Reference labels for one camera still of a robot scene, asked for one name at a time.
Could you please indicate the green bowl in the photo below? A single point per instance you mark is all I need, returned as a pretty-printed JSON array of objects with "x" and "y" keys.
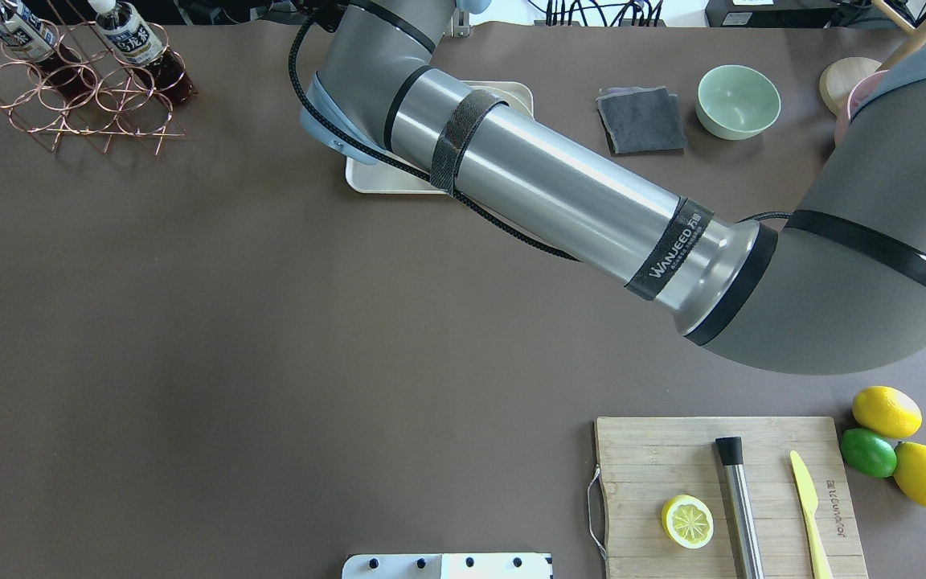
[{"x": 735, "y": 102}]

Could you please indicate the pink bowl with ice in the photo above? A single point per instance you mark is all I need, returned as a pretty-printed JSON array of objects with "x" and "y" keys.
[{"x": 858, "y": 94}]

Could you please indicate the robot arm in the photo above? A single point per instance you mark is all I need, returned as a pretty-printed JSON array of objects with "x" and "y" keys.
[{"x": 840, "y": 289}]

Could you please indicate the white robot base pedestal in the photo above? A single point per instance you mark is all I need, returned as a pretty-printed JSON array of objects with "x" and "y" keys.
[{"x": 450, "y": 565}]

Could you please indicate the green lime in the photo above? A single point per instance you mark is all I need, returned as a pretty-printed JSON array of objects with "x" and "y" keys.
[{"x": 868, "y": 453}]

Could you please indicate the yellow plastic knife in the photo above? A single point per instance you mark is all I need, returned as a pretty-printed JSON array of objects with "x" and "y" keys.
[{"x": 809, "y": 501}]

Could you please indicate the grey folded cloth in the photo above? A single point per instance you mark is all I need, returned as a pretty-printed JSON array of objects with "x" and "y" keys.
[{"x": 641, "y": 120}]

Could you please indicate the yellow lemon far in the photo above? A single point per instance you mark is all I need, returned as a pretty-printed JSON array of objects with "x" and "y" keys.
[{"x": 887, "y": 411}]

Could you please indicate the tea bottle far in rack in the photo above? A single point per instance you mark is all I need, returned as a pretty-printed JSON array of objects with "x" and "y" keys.
[{"x": 31, "y": 40}]

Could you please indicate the steel muddler black tip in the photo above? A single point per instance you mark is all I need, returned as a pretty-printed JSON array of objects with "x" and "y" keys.
[{"x": 730, "y": 453}]

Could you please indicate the copper wire bottle rack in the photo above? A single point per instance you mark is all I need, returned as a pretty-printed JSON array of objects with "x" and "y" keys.
[{"x": 120, "y": 106}]

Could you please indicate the bamboo cutting board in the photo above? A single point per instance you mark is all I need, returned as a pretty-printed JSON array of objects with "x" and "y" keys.
[{"x": 644, "y": 461}]

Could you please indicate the white serving tray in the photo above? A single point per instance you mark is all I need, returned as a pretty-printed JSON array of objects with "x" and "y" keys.
[{"x": 383, "y": 179}]

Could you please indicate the half lemon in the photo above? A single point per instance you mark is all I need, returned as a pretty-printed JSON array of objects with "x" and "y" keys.
[{"x": 688, "y": 521}]

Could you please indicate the tea bottle middle of rack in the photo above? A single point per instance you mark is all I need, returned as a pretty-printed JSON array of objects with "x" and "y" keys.
[{"x": 134, "y": 41}]

